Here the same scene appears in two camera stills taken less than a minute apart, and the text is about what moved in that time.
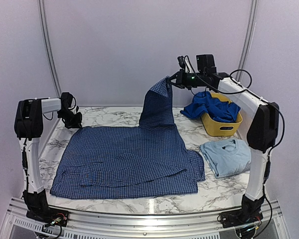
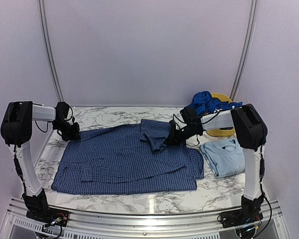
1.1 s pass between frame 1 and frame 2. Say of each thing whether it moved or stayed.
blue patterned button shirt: moved
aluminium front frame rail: stayed
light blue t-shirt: stayed
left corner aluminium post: stayed
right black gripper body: moved
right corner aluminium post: stayed
